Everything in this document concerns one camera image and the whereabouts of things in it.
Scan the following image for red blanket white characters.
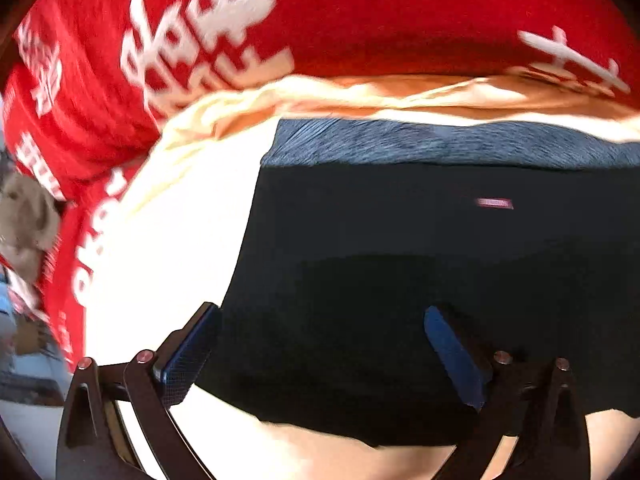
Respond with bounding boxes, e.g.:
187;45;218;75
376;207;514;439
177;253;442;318
1;0;639;365

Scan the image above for black pants grey waistband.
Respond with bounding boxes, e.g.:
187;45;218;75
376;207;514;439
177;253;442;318
198;118;639;445

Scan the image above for grey plush toy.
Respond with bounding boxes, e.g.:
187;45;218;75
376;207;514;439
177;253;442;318
0;171;61;285

